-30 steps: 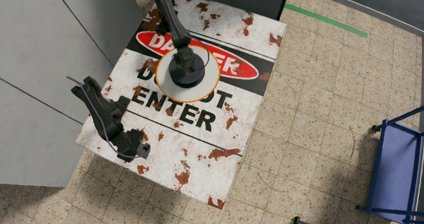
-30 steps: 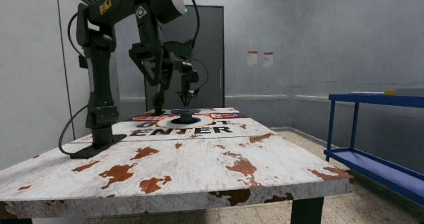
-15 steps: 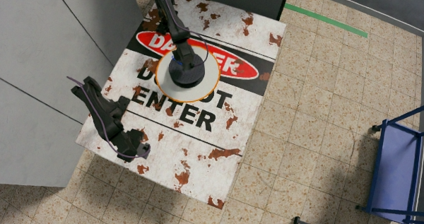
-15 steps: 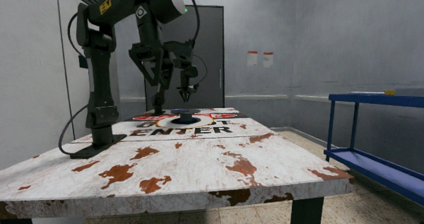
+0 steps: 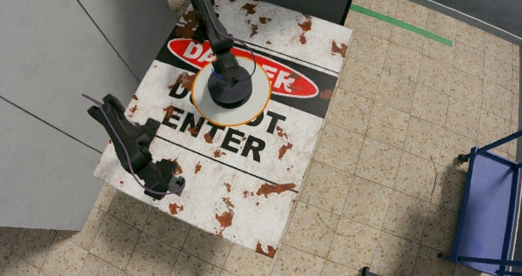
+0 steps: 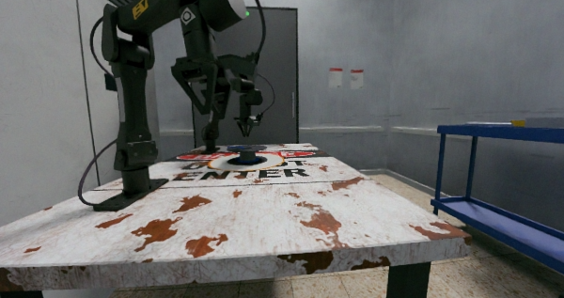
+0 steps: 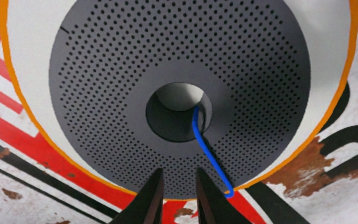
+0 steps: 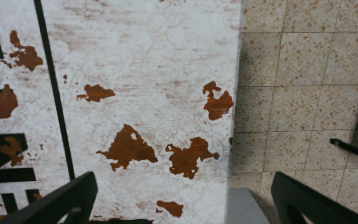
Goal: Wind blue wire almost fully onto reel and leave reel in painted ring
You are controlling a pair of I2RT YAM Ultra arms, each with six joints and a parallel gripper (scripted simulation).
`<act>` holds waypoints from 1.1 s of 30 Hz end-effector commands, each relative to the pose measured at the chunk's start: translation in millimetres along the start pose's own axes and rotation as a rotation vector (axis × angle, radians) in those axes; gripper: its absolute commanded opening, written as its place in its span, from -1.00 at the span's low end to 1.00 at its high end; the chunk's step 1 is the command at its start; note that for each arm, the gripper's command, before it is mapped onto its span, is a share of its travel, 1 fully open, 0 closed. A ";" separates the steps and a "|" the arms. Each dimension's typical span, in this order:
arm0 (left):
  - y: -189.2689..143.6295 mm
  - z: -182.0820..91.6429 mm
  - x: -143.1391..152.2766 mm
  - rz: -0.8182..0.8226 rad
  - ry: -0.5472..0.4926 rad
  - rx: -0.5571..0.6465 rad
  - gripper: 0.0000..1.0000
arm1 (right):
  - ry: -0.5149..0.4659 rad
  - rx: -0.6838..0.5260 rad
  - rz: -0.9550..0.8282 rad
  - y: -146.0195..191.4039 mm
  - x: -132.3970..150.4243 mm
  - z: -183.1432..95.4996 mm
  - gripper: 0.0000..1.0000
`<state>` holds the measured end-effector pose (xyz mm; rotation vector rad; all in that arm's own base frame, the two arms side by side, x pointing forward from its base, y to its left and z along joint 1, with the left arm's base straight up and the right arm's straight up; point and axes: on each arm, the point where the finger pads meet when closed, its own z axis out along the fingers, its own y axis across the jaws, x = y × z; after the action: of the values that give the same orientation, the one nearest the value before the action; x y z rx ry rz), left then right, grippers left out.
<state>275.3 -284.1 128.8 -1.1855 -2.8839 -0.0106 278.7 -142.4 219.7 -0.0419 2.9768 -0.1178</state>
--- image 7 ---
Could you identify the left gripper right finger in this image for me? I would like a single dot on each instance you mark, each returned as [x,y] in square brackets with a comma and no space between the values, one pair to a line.
[213,207]

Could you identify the orange painted ring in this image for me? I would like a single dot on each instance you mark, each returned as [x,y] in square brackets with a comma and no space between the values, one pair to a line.
[342,84]

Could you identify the blue wire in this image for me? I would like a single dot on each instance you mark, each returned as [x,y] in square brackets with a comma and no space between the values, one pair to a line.
[209,155]

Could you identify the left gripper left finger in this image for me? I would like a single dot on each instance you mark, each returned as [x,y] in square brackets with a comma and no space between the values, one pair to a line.
[147,206]

